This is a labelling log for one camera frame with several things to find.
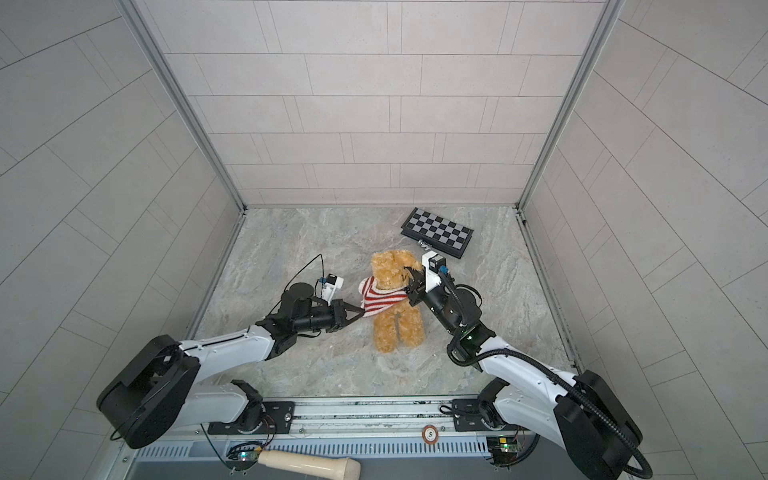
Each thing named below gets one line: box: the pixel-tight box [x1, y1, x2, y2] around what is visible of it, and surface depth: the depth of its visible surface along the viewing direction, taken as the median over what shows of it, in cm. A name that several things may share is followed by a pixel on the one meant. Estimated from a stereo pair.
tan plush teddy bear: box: [371, 250, 425, 353], surface depth 75 cm
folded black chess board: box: [400, 207, 474, 259], surface depth 107 cm
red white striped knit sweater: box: [358, 276, 408, 317], surface depth 76 cm
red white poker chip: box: [422, 425, 439, 445], surface depth 71 cm
